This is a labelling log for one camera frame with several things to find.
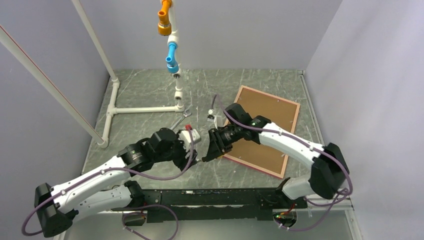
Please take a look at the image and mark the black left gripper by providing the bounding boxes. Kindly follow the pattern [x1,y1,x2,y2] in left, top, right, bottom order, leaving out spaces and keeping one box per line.
[154,129,198,171]

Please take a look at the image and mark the white diagonal pole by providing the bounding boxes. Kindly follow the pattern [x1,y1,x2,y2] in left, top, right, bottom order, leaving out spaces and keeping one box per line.
[0,26,108,147]

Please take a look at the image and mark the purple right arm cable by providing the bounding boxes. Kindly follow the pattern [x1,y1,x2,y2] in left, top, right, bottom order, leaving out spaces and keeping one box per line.
[211,94,354,233]

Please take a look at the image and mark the white PVC pipe stand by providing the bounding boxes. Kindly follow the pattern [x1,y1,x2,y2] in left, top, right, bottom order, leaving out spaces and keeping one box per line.
[71,0,186,149]

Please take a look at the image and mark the silver combination wrench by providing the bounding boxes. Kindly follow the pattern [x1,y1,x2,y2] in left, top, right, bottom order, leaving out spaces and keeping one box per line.
[170,108,192,130]

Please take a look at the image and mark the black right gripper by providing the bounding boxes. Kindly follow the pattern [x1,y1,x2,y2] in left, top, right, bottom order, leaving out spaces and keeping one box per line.
[206,123,243,162]

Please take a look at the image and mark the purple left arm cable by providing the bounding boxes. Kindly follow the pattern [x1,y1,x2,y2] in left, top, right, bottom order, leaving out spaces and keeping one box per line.
[21,129,195,240]

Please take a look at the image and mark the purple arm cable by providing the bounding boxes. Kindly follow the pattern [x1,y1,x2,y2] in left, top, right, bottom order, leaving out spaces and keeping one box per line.
[211,94,354,233]
[21,129,195,240]

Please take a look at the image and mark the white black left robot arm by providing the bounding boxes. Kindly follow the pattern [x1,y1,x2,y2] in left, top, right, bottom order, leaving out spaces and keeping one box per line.
[34,127,201,238]

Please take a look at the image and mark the orange pipe fitting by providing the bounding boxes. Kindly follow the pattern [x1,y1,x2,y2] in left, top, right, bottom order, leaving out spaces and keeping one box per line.
[157,0,173,36]

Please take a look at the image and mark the blue pipe fitting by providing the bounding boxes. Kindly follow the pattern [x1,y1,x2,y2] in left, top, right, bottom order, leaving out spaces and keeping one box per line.
[165,42,179,74]

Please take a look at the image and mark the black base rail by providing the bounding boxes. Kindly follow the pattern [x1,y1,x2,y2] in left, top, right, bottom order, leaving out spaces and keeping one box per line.
[114,187,308,223]

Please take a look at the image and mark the pink wooden photo frame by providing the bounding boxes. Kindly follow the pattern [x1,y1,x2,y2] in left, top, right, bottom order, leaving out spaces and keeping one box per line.
[222,85,301,180]

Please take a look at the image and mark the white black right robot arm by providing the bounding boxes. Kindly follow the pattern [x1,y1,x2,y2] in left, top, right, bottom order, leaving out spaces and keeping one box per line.
[202,103,352,208]

